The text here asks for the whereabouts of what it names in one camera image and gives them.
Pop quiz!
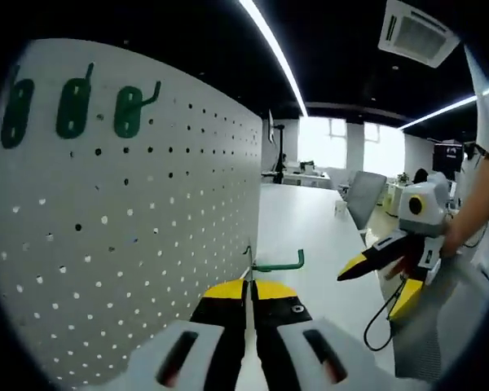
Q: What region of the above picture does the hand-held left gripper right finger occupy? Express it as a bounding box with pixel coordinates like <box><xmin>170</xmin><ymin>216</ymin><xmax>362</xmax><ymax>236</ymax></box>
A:
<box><xmin>249</xmin><ymin>278</ymin><xmax>396</xmax><ymax>391</ymax></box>

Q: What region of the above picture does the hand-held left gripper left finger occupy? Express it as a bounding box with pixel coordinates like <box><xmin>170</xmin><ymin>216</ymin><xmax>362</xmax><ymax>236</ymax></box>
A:
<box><xmin>124</xmin><ymin>278</ymin><xmax>249</xmax><ymax>391</ymax></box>

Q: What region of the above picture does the green hook assembly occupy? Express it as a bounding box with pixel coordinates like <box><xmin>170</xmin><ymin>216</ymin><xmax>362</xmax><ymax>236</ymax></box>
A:
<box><xmin>113</xmin><ymin>80</ymin><xmax>163</xmax><ymax>139</ymax></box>
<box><xmin>244</xmin><ymin>244</ymin><xmax>306</xmax><ymax>286</ymax></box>
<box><xmin>55</xmin><ymin>61</ymin><xmax>95</xmax><ymax>140</ymax></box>
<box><xmin>0</xmin><ymin>60</ymin><xmax>36</xmax><ymax>150</ymax></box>

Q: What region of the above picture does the white perforated mounting plate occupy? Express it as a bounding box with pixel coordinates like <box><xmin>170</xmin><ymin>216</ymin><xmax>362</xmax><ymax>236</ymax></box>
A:
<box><xmin>0</xmin><ymin>37</ymin><xmax>264</xmax><ymax>388</ymax></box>

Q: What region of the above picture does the person's right hand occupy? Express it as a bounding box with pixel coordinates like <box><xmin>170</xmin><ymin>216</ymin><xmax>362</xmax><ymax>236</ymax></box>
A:
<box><xmin>438</xmin><ymin>222</ymin><xmax>472</xmax><ymax>260</ymax></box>

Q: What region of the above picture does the dark monitor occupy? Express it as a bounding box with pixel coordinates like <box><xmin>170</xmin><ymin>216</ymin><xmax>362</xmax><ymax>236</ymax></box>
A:
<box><xmin>433</xmin><ymin>139</ymin><xmax>465</xmax><ymax>181</ymax></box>

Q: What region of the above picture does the grey office chair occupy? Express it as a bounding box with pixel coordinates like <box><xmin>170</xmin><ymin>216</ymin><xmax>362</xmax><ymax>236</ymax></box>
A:
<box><xmin>345</xmin><ymin>169</ymin><xmax>389</xmax><ymax>232</ymax></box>

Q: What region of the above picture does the long ceiling light strip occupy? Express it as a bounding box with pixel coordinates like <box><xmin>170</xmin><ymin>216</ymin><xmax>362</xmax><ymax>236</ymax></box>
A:
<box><xmin>239</xmin><ymin>0</ymin><xmax>310</xmax><ymax>118</ymax></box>
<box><xmin>398</xmin><ymin>84</ymin><xmax>489</xmax><ymax>131</ymax></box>

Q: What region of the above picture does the person's white shirt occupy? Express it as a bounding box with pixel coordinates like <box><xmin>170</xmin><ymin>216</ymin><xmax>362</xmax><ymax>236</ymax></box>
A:
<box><xmin>462</xmin><ymin>42</ymin><xmax>489</xmax><ymax>294</ymax></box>

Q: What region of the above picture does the black tripod stand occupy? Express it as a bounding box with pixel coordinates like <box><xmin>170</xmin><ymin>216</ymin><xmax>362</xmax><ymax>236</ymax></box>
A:
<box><xmin>267</xmin><ymin>108</ymin><xmax>289</xmax><ymax>187</ymax></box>

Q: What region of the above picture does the white ceiling air vent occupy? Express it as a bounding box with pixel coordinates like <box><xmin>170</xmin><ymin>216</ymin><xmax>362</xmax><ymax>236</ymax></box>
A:
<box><xmin>377</xmin><ymin>0</ymin><xmax>461</xmax><ymax>69</ymax></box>

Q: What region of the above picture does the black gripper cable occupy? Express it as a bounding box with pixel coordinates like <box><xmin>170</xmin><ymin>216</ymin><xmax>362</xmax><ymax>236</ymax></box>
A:
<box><xmin>363</xmin><ymin>275</ymin><xmax>411</xmax><ymax>352</ymax></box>

